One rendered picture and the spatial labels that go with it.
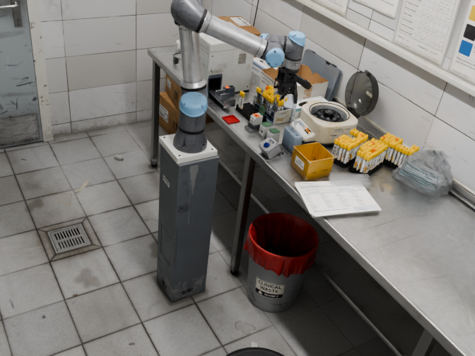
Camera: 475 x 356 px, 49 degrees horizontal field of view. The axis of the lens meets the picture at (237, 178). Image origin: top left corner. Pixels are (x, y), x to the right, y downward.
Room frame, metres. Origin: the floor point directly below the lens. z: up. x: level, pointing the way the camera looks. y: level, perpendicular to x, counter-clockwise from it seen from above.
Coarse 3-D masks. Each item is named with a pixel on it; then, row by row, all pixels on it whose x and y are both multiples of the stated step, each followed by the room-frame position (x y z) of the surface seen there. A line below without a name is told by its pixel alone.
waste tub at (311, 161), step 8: (304, 144) 2.01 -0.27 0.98; (312, 144) 2.03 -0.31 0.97; (320, 144) 2.03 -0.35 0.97; (296, 152) 1.96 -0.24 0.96; (304, 152) 2.01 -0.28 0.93; (312, 152) 2.04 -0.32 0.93; (320, 152) 2.02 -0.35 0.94; (328, 152) 1.97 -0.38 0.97; (296, 160) 1.95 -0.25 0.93; (304, 160) 1.90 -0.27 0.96; (312, 160) 2.03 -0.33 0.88; (320, 160) 1.90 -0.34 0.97; (328, 160) 1.92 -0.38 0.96; (296, 168) 1.94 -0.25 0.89; (304, 168) 1.89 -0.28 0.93; (312, 168) 1.88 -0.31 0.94; (320, 168) 1.91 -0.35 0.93; (328, 168) 1.93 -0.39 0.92; (304, 176) 1.88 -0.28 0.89; (312, 176) 1.89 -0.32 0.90; (320, 176) 1.91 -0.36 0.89
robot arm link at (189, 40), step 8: (200, 0) 2.14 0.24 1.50; (176, 24) 2.10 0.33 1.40; (184, 32) 2.10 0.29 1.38; (192, 32) 2.10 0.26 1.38; (184, 40) 2.10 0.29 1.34; (192, 40) 2.10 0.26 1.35; (184, 48) 2.10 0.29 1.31; (192, 48) 2.10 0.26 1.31; (200, 48) 2.14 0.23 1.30; (184, 56) 2.10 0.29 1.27; (192, 56) 2.10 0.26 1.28; (200, 56) 2.13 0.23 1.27; (184, 64) 2.10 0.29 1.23; (192, 64) 2.10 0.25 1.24; (200, 64) 2.13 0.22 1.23; (184, 72) 2.11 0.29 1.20; (192, 72) 2.10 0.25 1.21; (200, 72) 2.12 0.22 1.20; (184, 80) 2.11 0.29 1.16; (192, 80) 2.10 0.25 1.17; (200, 80) 2.12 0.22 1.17; (184, 88) 2.09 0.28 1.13; (192, 88) 2.08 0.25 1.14; (200, 88) 2.10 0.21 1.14
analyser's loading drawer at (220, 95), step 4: (212, 88) 2.57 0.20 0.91; (216, 88) 2.58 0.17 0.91; (212, 92) 2.53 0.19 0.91; (216, 92) 2.49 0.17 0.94; (220, 92) 2.50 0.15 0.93; (224, 92) 2.52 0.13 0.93; (216, 96) 2.48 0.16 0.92; (220, 96) 2.45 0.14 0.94; (224, 96) 2.47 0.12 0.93; (228, 96) 2.48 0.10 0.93; (220, 100) 2.44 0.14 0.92; (224, 100) 2.45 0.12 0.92; (228, 100) 2.42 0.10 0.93; (232, 100) 2.43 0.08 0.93; (224, 104) 2.40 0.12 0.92; (228, 104) 2.42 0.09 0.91; (232, 104) 2.43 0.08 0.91
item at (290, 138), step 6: (288, 126) 2.15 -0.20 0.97; (288, 132) 2.11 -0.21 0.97; (294, 132) 2.11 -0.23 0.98; (288, 138) 2.10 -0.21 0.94; (294, 138) 2.06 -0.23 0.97; (300, 138) 2.07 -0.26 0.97; (282, 144) 2.14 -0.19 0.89; (288, 144) 2.09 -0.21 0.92; (294, 144) 2.06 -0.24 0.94; (300, 144) 2.08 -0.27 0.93; (288, 150) 2.09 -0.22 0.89
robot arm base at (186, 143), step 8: (176, 136) 1.97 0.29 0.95; (184, 136) 1.95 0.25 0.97; (192, 136) 1.95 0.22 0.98; (200, 136) 1.96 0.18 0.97; (176, 144) 1.95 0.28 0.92; (184, 144) 1.94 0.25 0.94; (192, 144) 1.94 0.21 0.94; (200, 144) 1.95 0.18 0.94; (184, 152) 1.93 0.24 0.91; (192, 152) 1.93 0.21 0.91; (200, 152) 1.95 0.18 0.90
